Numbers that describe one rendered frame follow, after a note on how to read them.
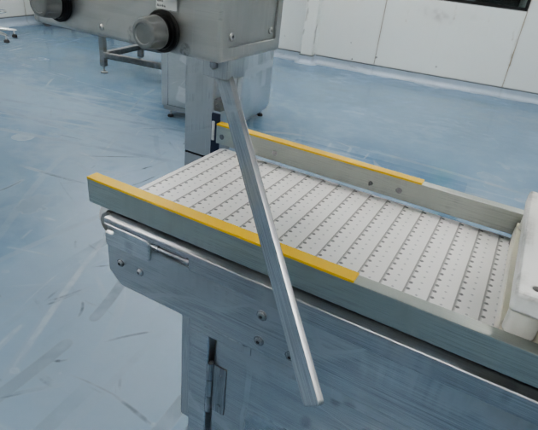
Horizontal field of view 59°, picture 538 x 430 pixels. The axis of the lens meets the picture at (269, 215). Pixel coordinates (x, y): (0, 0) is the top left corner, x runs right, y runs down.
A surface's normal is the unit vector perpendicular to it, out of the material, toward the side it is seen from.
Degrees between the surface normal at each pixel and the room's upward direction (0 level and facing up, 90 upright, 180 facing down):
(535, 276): 0
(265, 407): 90
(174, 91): 90
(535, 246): 0
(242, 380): 90
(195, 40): 90
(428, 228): 0
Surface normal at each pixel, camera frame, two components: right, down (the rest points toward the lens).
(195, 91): -0.48, 0.38
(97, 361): 0.10, -0.87
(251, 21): 0.87, 0.32
